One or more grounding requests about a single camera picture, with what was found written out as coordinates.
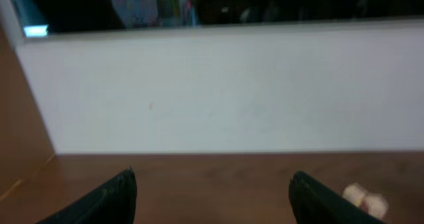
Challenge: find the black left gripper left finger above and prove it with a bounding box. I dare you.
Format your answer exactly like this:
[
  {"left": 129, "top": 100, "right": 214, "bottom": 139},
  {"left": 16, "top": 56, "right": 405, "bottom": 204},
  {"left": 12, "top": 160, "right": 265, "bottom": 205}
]
[{"left": 40, "top": 167, "right": 137, "bottom": 224}]

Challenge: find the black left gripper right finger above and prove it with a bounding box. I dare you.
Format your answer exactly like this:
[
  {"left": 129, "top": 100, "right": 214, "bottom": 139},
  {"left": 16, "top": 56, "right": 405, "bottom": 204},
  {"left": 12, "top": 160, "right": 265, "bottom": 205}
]
[{"left": 288, "top": 171, "right": 383, "bottom": 224}]

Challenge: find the wooden block with red circle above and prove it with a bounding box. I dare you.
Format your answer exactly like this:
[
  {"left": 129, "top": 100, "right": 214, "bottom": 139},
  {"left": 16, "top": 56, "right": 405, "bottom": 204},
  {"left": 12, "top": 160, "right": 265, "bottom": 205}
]
[{"left": 342, "top": 183, "right": 368, "bottom": 207}]

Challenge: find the wooden umbrella picture block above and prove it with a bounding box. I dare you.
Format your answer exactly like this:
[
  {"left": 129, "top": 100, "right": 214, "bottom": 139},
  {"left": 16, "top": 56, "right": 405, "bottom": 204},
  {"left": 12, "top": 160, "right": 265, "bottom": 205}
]
[{"left": 360, "top": 194, "right": 389, "bottom": 220}]

